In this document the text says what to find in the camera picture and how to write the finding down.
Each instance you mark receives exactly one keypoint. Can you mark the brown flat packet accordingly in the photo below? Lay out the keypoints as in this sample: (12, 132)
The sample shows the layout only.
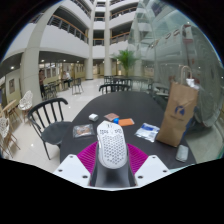
(111, 116)

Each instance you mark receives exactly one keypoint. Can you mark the black spindle-back chair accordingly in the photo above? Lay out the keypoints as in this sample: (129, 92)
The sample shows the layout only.
(55, 131)

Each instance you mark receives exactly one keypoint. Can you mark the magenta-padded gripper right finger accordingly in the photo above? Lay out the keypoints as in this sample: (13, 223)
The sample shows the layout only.
(153, 170)

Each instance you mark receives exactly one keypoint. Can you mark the potted palm plant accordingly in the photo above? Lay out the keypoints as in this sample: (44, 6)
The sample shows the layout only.
(126, 60)

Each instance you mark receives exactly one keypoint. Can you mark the orange flat packet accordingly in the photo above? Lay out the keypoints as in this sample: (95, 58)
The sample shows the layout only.
(126, 122)

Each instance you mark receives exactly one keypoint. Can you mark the white perforated computer mouse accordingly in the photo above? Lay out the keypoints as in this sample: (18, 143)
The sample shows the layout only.
(111, 146)

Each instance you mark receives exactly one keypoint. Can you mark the grey pouch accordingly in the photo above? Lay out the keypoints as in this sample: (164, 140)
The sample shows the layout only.
(182, 153)

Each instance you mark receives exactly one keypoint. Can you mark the white and blue plastic packet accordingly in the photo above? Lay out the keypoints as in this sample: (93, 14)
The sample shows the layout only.
(147, 132)

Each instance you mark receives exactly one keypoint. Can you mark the large white rocket model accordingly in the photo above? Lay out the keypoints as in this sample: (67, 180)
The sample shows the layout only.
(186, 43)

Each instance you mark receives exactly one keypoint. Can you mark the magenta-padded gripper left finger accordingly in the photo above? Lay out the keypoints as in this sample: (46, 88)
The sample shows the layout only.
(71, 170)

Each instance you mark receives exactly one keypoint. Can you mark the person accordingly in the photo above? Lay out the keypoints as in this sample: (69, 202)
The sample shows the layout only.
(41, 81)
(66, 78)

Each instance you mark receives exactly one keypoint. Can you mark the group of black chairs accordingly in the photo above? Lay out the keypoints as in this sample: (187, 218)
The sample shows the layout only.
(77, 85)

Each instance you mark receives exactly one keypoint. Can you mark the small bottle with blue cap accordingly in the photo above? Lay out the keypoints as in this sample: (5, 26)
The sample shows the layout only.
(116, 121)

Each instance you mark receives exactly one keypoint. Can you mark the white lattice chair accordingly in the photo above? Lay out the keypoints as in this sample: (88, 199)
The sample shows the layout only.
(26, 101)

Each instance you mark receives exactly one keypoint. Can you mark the brown paper bag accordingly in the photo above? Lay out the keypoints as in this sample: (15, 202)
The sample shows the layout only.
(176, 116)

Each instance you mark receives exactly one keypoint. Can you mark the small white box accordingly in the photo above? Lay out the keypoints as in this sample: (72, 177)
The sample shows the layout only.
(93, 117)

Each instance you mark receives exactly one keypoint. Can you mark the clear bag with cookie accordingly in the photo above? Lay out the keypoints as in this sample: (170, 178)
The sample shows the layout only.
(83, 130)

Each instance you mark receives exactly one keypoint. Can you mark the black chair behind table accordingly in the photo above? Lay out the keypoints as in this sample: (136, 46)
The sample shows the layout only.
(115, 87)

